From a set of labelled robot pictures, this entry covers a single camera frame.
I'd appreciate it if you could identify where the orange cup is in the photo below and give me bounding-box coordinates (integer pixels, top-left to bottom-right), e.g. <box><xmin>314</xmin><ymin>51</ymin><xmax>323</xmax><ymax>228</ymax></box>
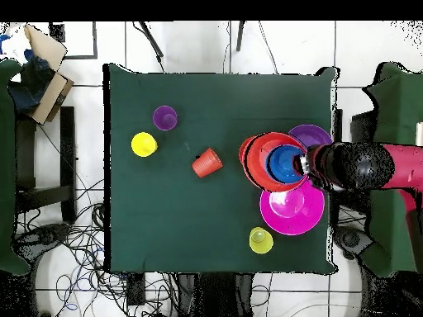
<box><xmin>191</xmin><ymin>147</ymin><xmax>224</xmax><ymax>178</ymax></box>

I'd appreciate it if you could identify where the small orange bowl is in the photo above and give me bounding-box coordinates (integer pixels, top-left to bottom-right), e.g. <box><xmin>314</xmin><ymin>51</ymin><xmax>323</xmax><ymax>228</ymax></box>
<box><xmin>238</xmin><ymin>135</ymin><xmax>257</xmax><ymax>166</ymax></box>

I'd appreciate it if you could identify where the large orange bowl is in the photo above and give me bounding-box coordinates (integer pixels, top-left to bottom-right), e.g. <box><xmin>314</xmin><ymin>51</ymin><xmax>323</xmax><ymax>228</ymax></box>
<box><xmin>242</xmin><ymin>131</ymin><xmax>310</xmax><ymax>193</ymax></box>

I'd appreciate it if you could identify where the small blue bowl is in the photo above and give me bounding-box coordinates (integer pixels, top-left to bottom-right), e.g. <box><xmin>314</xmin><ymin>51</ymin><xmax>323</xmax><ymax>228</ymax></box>
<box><xmin>265</xmin><ymin>144</ymin><xmax>307</xmax><ymax>185</ymax></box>

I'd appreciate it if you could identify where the large pink bowl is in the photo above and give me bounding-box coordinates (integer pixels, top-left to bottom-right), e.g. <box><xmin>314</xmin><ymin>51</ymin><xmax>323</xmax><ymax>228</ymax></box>
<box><xmin>259</xmin><ymin>179</ymin><xmax>326</xmax><ymax>236</ymax></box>

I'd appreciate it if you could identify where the dark green tablecloth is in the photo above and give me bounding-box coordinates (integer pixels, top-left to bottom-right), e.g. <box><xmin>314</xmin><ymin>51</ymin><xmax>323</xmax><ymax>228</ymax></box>
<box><xmin>103</xmin><ymin>63</ymin><xmax>340</xmax><ymax>275</ymax></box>

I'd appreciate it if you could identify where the purple cup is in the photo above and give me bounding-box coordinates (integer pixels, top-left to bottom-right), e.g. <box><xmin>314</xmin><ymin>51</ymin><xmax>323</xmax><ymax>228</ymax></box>
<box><xmin>152</xmin><ymin>105</ymin><xmax>178</xmax><ymax>132</ymax></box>

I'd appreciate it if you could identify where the bright yellow cup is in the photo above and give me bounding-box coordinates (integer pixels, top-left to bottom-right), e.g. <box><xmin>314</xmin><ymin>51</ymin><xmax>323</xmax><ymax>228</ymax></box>
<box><xmin>131</xmin><ymin>131</ymin><xmax>159</xmax><ymax>159</ymax></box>

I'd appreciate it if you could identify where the pale yellow cup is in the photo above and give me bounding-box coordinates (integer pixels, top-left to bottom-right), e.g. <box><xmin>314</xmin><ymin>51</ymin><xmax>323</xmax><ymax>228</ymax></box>
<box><xmin>248</xmin><ymin>226</ymin><xmax>274</xmax><ymax>255</ymax></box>

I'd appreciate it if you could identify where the purple bowl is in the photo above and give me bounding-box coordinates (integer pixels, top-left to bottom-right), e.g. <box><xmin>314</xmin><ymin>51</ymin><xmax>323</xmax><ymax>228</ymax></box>
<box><xmin>288</xmin><ymin>124</ymin><xmax>334</xmax><ymax>149</ymax></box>

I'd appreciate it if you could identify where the black tripod leg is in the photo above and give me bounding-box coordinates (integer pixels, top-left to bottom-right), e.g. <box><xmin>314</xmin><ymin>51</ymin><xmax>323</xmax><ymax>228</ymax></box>
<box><xmin>132</xmin><ymin>21</ymin><xmax>165</xmax><ymax>72</ymax></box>
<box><xmin>235</xmin><ymin>20</ymin><xmax>246</xmax><ymax>53</ymax></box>

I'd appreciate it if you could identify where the black stool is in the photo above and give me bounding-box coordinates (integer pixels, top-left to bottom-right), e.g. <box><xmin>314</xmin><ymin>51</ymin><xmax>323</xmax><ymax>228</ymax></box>
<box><xmin>14</xmin><ymin>105</ymin><xmax>78</xmax><ymax>224</ymax></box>

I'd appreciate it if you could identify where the black box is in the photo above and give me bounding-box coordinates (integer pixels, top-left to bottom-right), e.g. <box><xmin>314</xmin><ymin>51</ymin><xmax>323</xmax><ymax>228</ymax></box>
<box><xmin>349</xmin><ymin>110</ymin><xmax>378</xmax><ymax>144</ymax></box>

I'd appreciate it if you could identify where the cardboard box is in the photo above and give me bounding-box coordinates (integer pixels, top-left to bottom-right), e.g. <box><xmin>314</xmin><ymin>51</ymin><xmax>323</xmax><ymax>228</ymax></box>
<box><xmin>7</xmin><ymin>23</ymin><xmax>75</xmax><ymax>126</ymax></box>

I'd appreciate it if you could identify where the green-covered side table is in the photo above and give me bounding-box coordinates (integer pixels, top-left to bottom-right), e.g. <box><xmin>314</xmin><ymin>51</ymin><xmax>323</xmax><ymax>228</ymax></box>
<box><xmin>0</xmin><ymin>58</ymin><xmax>31</xmax><ymax>277</ymax></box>
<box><xmin>359</xmin><ymin>61</ymin><xmax>423</xmax><ymax>278</ymax></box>

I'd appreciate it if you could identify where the dark blue cloth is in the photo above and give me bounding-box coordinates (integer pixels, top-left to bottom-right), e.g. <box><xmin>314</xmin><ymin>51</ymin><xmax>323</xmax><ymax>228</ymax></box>
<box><xmin>7</xmin><ymin>49</ymin><xmax>55</xmax><ymax>115</ymax></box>

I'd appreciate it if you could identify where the tangle of floor cables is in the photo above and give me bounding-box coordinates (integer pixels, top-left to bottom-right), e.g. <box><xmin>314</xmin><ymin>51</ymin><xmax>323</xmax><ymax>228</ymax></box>
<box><xmin>14</xmin><ymin>177</ymin><xmax>186</xmax><ymax>317</ymax></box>

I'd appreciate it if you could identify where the black pedestal foot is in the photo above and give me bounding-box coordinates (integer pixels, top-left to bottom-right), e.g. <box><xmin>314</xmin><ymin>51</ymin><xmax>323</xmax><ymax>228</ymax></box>
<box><xmin>12</xmin><ymin>222</ymin><xmax>72</xmax><ymax>262</ymax></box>
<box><xmin>333</xmin><ymin>225</ymin><xmax>373</xmax><ymax>260</ymax></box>

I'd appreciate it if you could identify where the black square frame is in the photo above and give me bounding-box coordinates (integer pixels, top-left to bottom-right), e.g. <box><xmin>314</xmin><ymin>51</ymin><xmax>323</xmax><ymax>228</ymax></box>
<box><xmin>49</xmin><ymin>21</ymin><xmax>98</xmax><ymax>60</ymax></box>

